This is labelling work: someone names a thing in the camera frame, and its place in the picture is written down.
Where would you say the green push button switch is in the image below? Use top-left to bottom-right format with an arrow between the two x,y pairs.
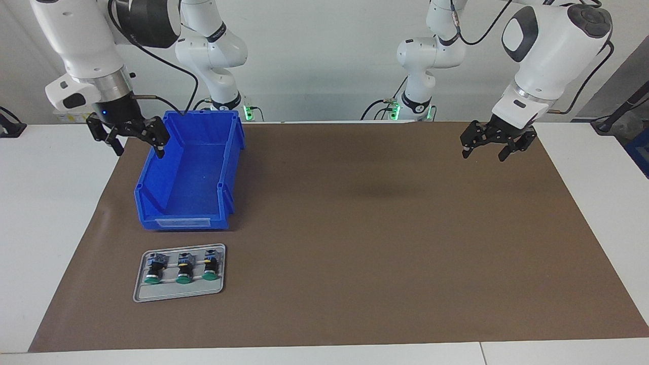
201,249 -> 220,281
175,252 -> 196,284
143,252 -> 169,284

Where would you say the black stand pole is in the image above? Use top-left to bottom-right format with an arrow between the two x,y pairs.
591,94 -> 649,135

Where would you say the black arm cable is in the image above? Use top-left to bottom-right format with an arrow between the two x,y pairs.
449,0 -> 615,115
106,0 -> 199,115

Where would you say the blue crate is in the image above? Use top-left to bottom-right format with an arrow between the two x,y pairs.
625,127 -> 649,179

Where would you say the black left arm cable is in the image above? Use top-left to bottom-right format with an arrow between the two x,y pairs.
449,0 -> 615,115

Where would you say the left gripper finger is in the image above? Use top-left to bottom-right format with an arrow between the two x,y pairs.
460,121 -> 491,159
498,127 -> 538,163

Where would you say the black base cable bundle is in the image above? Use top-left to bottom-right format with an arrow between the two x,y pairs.
360,76 -> 409,121

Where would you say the grey metal tray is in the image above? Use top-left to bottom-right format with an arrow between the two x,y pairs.
133,243 -> 227,303

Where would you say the black clamp device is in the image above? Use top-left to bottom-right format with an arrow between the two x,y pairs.
0,106 -> 27,138

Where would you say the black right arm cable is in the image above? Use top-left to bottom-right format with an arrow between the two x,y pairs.
106,0 -> 199,115

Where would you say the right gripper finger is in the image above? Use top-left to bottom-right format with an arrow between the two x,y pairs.
127,117 -> 170,159
86,114 -> 125,157

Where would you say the brown table mat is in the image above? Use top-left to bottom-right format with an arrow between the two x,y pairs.
28,121 -> 649,353

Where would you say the blue plastic storage bin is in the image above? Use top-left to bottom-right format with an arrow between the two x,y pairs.
134,111 -> 246,231

